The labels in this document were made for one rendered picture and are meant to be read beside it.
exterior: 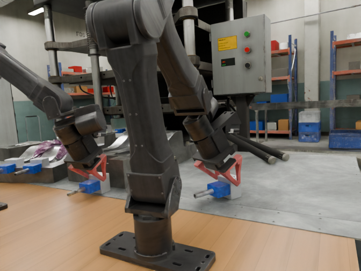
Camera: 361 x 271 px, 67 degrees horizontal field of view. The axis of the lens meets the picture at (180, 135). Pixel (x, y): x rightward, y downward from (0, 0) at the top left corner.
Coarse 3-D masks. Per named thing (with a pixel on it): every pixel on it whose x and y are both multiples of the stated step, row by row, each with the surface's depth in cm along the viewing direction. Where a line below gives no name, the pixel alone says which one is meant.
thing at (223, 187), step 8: (232, 176) 71; (208, 184) 70; (216, 184) 69; (224, 184) 68; (232, 184) 69; (240, 184) 70; (200, 192) 66; (208, 192) 67; (216, 192) 67; (224, 192) 68; (232, 192) 69; (240, 192) 71
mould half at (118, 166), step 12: (168, 132) 110; (180, 132) 112; (120, 144) 112; (180, 144) 112; (192, 144) 122; (96, 156) 90; (120, 156) 87; (180, 156) 113; (96, 168) 88; (108, 168) 85; (120, 168) 83; (72, 180) 95; (84, 180) 92; (120, 180) 83
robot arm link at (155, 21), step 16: (144, 0) 35; (160, 0) 39; (144, 16) 35; (160, 16) 39; (144, 32) 36; (160, 32) 39; (176, 32) 48; (160, 48) 47; (176, 48) 48; (160, 64) 50; (176, 64) 50; (192, 64) 55; (176, 80) 53; (192, 80) 54; (176, 96) 57; (192, 96) 56
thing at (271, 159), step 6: (228, 138) 123; (234, 138) 120; (240, 144) 116; (246, 144) 114; (246, 150) 114; (252, 150) 109; (258, 150) 108; (258, 156) 107; (264, 156) 104; (270, 156) 102; (270, 162) 101
